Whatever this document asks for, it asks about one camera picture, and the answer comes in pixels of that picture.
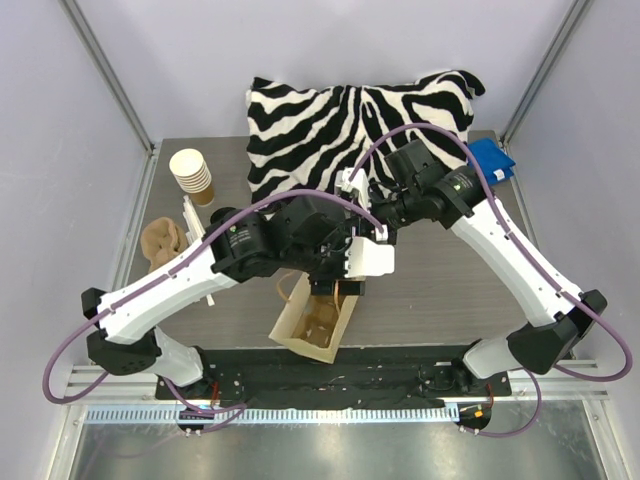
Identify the zebra print pillow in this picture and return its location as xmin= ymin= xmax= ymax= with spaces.
xmin=245 ymin=70 xmax=486 ymax=202

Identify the white slotted cable duct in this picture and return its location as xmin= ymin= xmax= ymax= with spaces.
xmin=84 ymin=403 xmax=459 ymax=425

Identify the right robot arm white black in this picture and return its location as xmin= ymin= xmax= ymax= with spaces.
xmin=372 ymin=140 xmax=607 ymax=395

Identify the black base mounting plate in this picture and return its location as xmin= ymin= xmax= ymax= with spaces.
xmin=179 ymin=345 xmax=512 ymax=410

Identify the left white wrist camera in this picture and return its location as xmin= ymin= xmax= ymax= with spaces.
xmin=344 ymin=236 xmax=395 ymax=278

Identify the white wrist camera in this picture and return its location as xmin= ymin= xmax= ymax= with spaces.
xmin=344 ymin=236 xmax=395 ymax=278
xmin=334 ymin=168 xmax=371 ymax=210

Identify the left aluminium frame post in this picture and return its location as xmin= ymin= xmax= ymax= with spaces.
xmin=59 ymin=0 xmax=155 ymax=155

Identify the white wrapped straws bundle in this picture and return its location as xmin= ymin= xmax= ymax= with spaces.
xmin=180 ymin=195 xmax=217 ymax=307

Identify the blue cloth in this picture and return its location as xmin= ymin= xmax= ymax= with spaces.
xmin=469 ymin=138 xmax=515 ymax=185

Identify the right aluminium frame post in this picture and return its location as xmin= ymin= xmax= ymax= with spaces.
xmin=498 ymin=0 xmax=593 ymax=147

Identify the aluminium frame post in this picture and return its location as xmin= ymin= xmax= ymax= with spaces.
xmin=498 ymin=0 xmax=593 ymax=147
xmin=59 ymin=0 xmax=155 ymax=155

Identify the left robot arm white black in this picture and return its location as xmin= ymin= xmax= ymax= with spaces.
xmin=82 ymin=189 xmax=384 ymax=399

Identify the stack of brown paper cups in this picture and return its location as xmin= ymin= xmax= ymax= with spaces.
xmin=169 ymin=148 xmax=215 ymax=206

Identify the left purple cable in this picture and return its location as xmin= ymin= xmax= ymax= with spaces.
xmin=42 ymin=188 xmax=389 ymax=439

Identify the brown paper bag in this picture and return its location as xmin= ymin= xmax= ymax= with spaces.
xmin=268 ymin=271 xmax=359 ymax=364

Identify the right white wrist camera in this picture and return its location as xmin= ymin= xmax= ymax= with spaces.
xmin=334 ymin=168 xmax=371 ymax=210

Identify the single brown cardboard cup carrier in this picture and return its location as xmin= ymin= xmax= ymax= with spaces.
xmin=293 ymin=296 xmax=339 ymax=348

